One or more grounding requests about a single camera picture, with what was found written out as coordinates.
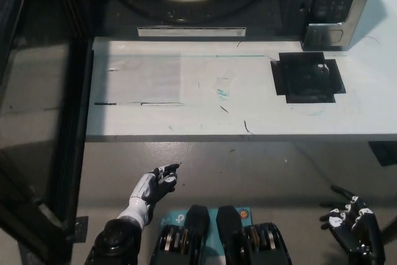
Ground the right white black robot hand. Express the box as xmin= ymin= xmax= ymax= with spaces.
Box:
xmin=319 ymin=185 xmax=381 ymax=254

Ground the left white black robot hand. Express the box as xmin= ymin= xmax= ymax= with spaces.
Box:
xmin=130 ymin=163 xmax=181 ymax=209

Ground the black box under table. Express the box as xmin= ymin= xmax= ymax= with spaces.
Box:
xmin=368 ymin=141 xmax=397 ymax=167

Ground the black patterned floor mat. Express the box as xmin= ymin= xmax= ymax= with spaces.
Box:
xmin=73 ymin=215 xmax=90 ymax=243

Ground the clear plastic tape sheet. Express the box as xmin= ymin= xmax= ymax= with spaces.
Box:
xmin=92 ymin=53 xmax=184 ymax=106

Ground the black tape patch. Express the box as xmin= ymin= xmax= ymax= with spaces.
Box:
xmin=270 ymin=52 xmax=347 ymax=105

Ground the small silver knob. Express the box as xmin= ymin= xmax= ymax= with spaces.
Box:
xmin=313 ymin=62 xmax=331 ymax=76

